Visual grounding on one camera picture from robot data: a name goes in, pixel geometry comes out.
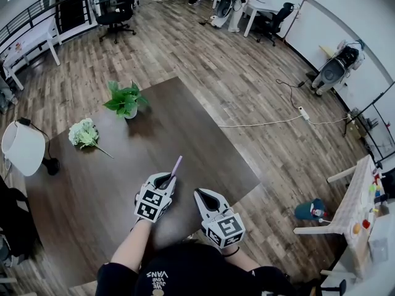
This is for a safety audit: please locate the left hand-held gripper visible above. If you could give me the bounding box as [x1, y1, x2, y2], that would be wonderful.
[133, 171, 178, 225]

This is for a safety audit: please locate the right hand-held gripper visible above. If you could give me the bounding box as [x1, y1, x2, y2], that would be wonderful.
[193, 188, 246, 249]

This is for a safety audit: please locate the purple straw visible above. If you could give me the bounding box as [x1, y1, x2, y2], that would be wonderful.
[166, 155, 183, 184]

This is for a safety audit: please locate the person's right forearm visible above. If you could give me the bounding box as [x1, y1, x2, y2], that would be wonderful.
[222, 247, 257, 271]

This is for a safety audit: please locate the person's left forearm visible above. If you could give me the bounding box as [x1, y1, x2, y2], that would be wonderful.
[109, 219, 154, 273]

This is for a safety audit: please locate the person's black t-shirt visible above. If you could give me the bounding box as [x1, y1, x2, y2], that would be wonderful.
[95, 242, 297, 296]

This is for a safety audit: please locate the teal waste bin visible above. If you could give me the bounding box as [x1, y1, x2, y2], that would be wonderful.
[294, 198, 328, 222]

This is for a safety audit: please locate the potted green plant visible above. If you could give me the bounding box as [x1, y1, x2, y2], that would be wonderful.
[102, 80, 151, 120]

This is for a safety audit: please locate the white flower bouquet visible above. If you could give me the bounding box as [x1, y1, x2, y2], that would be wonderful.
[68, 118, 115, 159]

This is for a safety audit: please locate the white side table with items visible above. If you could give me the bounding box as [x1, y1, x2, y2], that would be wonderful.
[293, 154, 395, 280]

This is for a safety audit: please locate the white shade table lamp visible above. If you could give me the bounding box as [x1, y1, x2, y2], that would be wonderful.
[1, 118, 61, 177]

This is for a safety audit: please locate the black office chair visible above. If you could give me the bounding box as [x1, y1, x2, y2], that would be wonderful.
[96, 0, 140, 44]
[256, 1, 296, 47]
[0, 174, 43, 260]

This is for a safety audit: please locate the cardboard box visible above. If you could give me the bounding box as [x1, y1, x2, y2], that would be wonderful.
[351, 125, 371, 140]

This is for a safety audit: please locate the whiteboard on stand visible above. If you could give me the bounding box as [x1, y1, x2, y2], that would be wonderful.
[341, 81, 395, 166]

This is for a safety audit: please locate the black metal railing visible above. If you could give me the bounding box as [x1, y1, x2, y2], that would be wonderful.
[0, 0, 99, 46]

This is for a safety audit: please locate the wooden coat stand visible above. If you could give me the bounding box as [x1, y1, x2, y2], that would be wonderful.
[282, 0, 312, 44]

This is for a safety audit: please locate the white floor cable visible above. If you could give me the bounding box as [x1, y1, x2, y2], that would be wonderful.
[217, 112, 352, 128]

